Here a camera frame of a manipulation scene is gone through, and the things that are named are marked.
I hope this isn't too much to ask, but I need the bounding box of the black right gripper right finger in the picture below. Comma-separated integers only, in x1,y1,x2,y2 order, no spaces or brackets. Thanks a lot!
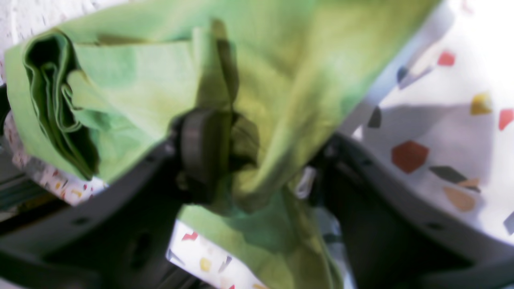
310,134,514,289

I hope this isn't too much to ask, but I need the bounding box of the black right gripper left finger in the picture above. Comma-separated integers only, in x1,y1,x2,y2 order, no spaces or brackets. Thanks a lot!
1,109,231,289

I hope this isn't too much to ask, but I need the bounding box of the green t-shirt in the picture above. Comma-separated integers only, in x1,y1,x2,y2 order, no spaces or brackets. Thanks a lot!
4,0,439,289

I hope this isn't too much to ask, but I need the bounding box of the terrazzo pattern table cloth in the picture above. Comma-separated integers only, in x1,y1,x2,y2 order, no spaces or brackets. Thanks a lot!
1,0,513,289

